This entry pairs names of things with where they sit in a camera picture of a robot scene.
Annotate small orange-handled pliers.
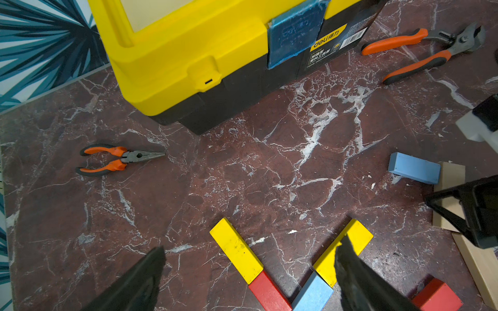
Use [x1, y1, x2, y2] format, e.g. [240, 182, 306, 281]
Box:
[75, 144, 166, 177]

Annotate yellow black toolbox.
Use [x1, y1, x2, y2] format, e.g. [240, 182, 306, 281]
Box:
[89, 0, 385, 135]

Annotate red block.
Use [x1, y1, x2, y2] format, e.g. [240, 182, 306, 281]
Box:
[412, 278, 463, 311]
[248, 270, 292, 311]

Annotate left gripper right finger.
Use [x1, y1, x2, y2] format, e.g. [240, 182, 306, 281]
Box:
[334, 235, 419, 310]

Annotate yellow block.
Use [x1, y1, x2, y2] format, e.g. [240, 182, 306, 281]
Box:
[313, 218, 374, 288]
[210, 218, 263, 285]

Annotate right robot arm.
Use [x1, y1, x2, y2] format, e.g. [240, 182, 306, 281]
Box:
[424, 95, 497, 249]

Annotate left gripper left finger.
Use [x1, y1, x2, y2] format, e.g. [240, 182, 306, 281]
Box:
[83, 246, 166, 310]

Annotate natural wood block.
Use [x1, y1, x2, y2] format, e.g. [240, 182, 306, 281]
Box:
[451, 233, 498, 310]
[431, 161, 466, 233]

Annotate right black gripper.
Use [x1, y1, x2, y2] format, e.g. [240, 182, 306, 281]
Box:
[424, 175, 497, 249]

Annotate large orange-handled pliers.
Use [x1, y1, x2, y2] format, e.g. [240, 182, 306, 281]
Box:
[361, 21, 487, 86]

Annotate light blue block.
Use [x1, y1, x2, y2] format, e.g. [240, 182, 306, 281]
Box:
[388, 152, 441, 185]
[292, 272, 333, 311]

